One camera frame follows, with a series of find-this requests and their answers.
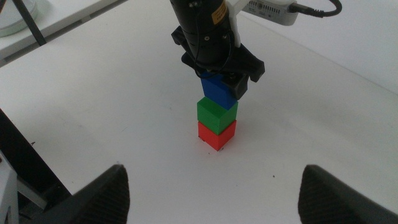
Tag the blue cube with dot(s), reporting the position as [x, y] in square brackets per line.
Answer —
[214, 90]

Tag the black slanted rod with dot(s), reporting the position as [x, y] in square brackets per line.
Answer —
[29, 23]

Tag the white side table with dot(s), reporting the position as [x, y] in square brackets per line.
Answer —
[62, 18]

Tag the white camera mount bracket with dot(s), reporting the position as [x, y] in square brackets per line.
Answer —
[235, 28]

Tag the green cube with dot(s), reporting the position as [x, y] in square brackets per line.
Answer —
[213, 116]

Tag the white stand frame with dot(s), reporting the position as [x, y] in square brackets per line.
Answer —
[7, 186]

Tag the red cube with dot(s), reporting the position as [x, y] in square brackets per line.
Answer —
[214, 138]

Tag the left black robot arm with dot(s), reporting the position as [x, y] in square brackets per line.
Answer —
[202, 31]

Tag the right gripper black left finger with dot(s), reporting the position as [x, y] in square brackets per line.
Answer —
[99, 202]

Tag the white round base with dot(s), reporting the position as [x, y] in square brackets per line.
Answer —
[12, 18]

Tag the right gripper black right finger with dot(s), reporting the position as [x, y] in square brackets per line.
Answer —
[329, 199]

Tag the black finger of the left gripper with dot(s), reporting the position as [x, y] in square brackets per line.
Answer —
[237, 85]

